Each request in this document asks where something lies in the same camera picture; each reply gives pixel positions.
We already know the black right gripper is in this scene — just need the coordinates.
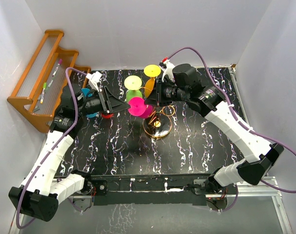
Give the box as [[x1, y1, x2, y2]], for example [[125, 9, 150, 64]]
[[144, 78, 189, 108]]

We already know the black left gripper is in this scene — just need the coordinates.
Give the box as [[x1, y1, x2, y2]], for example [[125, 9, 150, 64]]
[[77, 86, 131, 117]]

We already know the red wine glass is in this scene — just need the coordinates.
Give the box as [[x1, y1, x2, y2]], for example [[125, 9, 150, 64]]
[[101, 113, 114, 119]]

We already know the pink wine glass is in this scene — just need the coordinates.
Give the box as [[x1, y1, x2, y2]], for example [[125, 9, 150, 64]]
[[128, 97, 153, 119]]

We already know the blue wine glass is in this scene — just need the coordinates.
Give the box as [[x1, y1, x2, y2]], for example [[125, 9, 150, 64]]
[[80, 88, 97, 119]]

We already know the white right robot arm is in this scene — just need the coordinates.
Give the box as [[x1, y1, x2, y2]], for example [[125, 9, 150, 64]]
[[145, 63, 284, 194]]

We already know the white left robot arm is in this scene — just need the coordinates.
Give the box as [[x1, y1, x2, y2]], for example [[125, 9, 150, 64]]
[[8, 84, 130, 222]]

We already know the green wine glass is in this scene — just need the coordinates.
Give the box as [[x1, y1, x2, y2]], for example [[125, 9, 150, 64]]
[[124, 75, 143, 104]]

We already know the orange wine glass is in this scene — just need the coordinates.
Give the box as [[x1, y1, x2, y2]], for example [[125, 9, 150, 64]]
[[144, 64, 161, 98]]

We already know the purple capped marker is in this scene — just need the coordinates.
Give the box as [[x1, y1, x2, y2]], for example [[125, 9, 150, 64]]
[[52, 59, 62, 77]]

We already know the green capped marker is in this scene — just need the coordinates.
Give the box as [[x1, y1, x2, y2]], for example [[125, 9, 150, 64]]
[[40, 82, 47, 104]]

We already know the wooden tiered shelf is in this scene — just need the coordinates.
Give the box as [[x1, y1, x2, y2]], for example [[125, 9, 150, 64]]
[[7, 29, 91, 133]]

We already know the gold wire glass rack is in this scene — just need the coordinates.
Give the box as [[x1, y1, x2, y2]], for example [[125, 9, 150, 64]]
[[143, 97, 176, 139]]

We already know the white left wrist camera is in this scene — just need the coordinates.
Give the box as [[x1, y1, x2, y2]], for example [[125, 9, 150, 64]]
[[86, 71, 102, 92]]

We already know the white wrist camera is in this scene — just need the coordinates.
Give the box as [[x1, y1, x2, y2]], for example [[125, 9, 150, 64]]
[[159, 57, 175, 82], [86, 71, 102, 92]]

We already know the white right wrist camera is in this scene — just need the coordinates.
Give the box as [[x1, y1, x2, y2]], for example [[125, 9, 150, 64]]
[[159, 57, 175, 82]]

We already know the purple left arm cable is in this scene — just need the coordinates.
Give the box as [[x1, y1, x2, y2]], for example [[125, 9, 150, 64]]
[[16, 67, 90, 230]]

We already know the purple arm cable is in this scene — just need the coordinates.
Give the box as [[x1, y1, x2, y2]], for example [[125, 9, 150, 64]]
[[166, 47, 296, 213], [16, 67, 90, 230]]

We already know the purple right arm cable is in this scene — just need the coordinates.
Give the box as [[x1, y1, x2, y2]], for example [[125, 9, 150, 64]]
[[166, 47, 296, 213]]

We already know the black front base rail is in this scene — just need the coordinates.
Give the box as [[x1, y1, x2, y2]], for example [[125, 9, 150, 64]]
[[72, 170, 226, 208]]

